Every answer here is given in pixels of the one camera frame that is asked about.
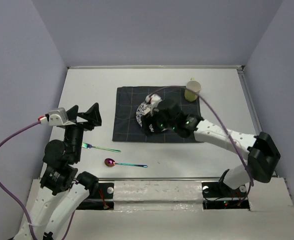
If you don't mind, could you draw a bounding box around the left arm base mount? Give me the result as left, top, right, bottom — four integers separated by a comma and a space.
76, 182, 115, 211

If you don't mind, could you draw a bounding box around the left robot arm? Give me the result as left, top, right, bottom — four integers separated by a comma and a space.
14, 103, 102, 240

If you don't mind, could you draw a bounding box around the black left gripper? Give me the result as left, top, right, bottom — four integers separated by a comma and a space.
65, 101, 103, 161

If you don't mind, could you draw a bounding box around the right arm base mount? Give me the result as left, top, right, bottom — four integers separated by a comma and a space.
202, 181, 250, 210

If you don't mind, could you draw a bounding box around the purple cable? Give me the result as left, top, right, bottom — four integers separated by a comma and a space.
0, 121, 75, 240
149, 85, 255, 208

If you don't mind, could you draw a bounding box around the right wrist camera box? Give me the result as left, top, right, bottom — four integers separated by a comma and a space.
144, 93, 162, 116

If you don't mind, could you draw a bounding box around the iridescent spoon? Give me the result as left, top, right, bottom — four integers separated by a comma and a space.
104, 158, 148, 168

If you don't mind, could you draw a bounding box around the iridescent fork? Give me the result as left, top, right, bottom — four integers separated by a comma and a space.
81, 142, 121, 153

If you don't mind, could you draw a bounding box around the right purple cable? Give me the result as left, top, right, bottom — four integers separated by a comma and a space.
149, 85, 255, 208

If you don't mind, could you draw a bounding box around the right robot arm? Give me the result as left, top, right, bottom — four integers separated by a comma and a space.
135, 94, 281, 196

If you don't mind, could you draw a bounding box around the cream cup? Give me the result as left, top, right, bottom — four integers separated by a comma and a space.
184, 77, 202, 102

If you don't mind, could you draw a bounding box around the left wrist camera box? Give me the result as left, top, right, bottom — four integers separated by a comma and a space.
38, 107, 76, 127

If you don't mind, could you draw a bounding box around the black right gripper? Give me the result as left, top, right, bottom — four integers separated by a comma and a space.
141, 106, 177, 135

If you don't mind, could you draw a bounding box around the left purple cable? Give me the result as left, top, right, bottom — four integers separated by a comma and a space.
0, 121, 75, 240

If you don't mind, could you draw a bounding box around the blue floral white plate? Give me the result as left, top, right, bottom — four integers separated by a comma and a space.
135, 101, 151, 128

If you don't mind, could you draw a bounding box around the dark grey checked cloth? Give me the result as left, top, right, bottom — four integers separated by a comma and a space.
112, 86, 201, 144

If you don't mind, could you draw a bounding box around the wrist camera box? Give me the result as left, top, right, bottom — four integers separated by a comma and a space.
144, 93, 162, 116
38, 107, 76, 127

